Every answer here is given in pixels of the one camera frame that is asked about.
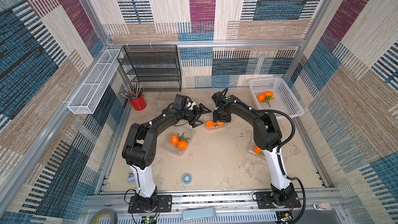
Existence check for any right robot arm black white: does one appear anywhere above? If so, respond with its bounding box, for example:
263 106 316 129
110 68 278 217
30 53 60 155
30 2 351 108
211 88 306 209

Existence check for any light blue flat case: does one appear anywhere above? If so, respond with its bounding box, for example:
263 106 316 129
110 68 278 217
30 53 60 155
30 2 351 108
182 207 216 222

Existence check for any black wire shelf rack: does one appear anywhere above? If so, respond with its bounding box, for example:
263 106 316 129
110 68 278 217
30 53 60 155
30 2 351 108
118 45 182 92

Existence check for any grey tape roll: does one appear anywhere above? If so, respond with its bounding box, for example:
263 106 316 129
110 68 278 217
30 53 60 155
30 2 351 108
88 208 118 224

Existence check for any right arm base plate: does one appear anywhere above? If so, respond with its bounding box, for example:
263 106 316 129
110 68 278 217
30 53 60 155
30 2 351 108
252 191 302 209

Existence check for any clear clamshell container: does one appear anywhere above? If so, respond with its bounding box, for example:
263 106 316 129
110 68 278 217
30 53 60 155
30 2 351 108
162 126 194 157
200 113 228 131
155 96 175 111
247 138 265 159

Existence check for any blue stapler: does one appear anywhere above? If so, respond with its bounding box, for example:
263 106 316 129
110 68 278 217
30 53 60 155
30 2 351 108
127 172 135 183

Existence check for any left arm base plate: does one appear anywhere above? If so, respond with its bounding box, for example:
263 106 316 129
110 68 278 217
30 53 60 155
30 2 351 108
128 195 173 214

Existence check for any red cup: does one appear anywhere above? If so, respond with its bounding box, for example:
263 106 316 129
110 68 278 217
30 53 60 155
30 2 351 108
129 94 147 111

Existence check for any white plastic perforated basket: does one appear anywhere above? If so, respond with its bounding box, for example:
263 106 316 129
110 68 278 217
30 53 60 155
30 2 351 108
248 77 305 118

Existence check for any blue tape roll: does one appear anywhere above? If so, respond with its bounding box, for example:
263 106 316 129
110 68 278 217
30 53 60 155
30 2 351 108
181 173 192 185

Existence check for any small pink white object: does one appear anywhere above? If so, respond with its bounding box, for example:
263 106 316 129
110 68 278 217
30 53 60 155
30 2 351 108
313 203 332 211

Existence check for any orange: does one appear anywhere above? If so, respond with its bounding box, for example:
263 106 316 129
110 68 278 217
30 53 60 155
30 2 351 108
257 93 266 102
264 91 274 99

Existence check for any white wire mesh wall tray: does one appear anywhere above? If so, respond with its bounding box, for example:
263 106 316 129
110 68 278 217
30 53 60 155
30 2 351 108
67 49 121 115

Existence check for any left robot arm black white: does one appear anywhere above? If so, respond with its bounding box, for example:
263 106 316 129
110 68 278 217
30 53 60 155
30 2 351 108
122 94 211 211

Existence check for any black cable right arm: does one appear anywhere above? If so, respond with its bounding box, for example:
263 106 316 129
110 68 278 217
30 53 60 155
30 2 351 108
253 108 307 224

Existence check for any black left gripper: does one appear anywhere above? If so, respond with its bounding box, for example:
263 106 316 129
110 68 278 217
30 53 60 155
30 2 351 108
182 104 212 129

